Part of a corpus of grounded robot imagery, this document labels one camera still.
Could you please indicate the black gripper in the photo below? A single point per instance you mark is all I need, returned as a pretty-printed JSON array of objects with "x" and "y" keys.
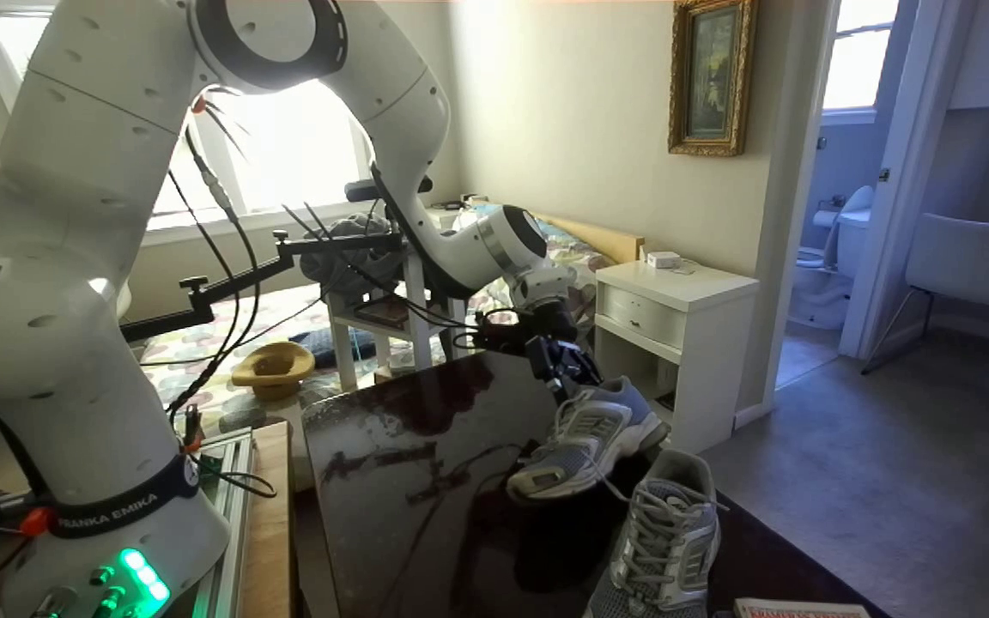
[{"x": 552, "y": 336}]

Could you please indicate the blue grey running shoe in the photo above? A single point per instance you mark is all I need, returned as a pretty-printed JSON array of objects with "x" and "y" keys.
[
  {"x": 660, "y": 538},
  {"x": 586, "y": 439}
]

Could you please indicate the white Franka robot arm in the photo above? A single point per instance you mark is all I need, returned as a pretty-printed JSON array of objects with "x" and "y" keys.
[{"x": 61, "y": 285}]

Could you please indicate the small pale box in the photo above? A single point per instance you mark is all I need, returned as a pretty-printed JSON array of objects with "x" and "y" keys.
[{"x": 668, "y": 263}]

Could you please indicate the white nightstand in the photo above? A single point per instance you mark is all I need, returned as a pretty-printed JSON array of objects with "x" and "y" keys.
[{"x": 712, "y": 345}]

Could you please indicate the small white stool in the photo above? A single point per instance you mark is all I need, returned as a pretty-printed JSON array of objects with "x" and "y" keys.
[{"x": 340, "y": 349}]

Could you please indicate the grey bag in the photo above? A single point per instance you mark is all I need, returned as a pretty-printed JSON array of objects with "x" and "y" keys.
[{"x": 344, "y": 263}]

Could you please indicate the yellow bowl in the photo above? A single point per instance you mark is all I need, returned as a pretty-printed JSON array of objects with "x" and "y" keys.
[{"x": 271, "y": 370}]

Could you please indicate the white toilet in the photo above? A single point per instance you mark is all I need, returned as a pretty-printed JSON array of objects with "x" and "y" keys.
[{"x": 851, "y": 226}]

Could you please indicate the gold framed painting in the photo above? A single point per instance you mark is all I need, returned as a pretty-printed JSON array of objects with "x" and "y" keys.
[{"x": 709, "y": 69}]

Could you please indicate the pale flat item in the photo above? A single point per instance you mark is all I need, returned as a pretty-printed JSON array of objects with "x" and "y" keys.
[{"x": 798, "y": 607}]

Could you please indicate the large bright window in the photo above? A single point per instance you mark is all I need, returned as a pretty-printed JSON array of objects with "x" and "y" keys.
[{"x": 289, "y": 148}]

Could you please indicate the white door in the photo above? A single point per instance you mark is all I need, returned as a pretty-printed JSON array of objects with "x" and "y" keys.
[{"x": 908, "y": 139}]

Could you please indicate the small bright window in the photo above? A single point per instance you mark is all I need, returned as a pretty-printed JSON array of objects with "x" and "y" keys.
[{"x": 861, "y": 57}]

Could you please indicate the black stereo camera bar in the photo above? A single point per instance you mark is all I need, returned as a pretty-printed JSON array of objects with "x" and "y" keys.
[{"x": 357, "y": 186}]

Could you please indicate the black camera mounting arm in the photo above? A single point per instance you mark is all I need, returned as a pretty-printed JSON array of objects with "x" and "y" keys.
[{"x": 243, "y": 279}]

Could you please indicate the aluminium profile rail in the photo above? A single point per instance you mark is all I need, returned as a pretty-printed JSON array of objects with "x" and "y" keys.
[{"x": 231, "y": 538}]

